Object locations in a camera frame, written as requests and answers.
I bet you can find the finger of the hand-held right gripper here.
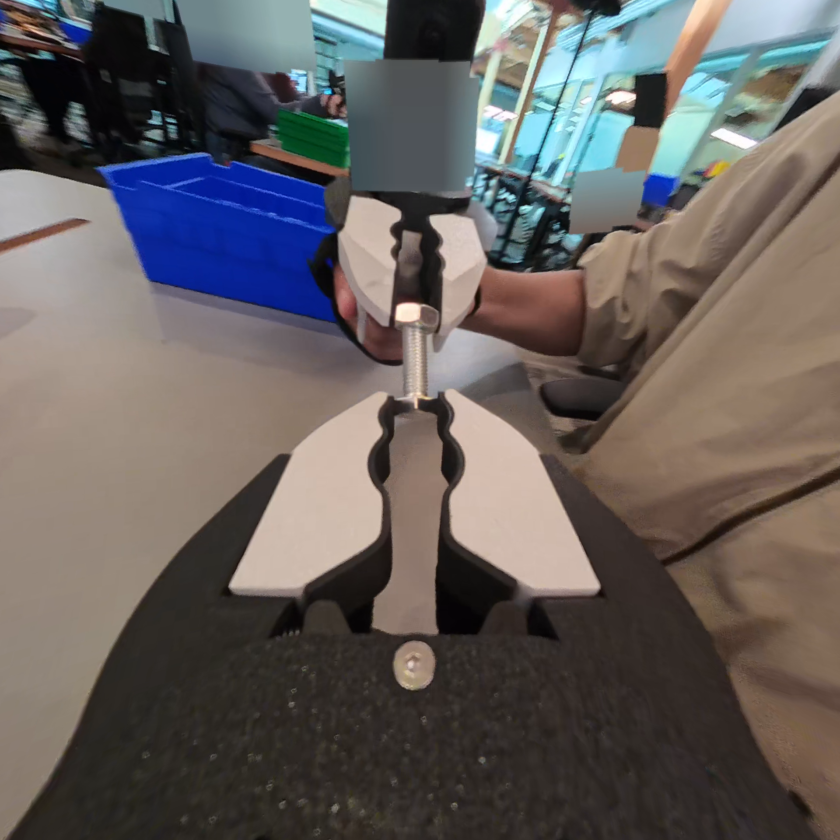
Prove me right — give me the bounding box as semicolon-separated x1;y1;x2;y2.
336;196;404;343
433;212;488;352

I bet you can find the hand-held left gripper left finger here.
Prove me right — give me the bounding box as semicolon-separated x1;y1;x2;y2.
226;389;393;636

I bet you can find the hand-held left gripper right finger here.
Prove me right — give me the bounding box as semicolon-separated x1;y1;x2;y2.
436;388;603;636

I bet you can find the steel hex bolt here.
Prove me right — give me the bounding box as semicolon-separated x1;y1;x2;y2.
394;303;441;401

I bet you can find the blue plastic bin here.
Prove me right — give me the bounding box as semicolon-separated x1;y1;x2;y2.
96;152;343;324

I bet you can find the person's right forearm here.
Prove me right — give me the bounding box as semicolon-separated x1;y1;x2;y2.
515;268;589;360

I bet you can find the person's right hand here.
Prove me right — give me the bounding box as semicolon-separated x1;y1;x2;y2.
332;268;521;362

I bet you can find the black mesh office chair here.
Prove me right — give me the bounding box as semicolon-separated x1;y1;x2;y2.
539;375;626;421

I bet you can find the green plastic bin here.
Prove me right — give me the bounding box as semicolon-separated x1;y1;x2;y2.
276;108;351;169

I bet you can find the black pole stand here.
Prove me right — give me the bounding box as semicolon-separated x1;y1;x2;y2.
530;0;622;179

